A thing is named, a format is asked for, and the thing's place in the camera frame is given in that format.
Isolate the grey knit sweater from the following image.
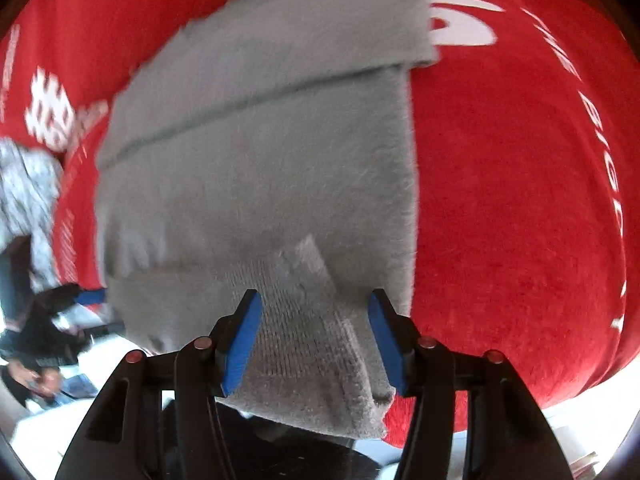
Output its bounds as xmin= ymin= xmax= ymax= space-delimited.
xmin=94 ymin=0 xmax=437 ymax=439

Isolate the white floral cloth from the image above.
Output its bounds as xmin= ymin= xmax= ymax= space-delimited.
xmin=0 ymin=139 xmax=63 ymax=292

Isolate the red bedspread with white print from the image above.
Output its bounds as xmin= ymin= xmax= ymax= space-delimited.
xmin=0 ymin=0 xmax=633 ymax=449

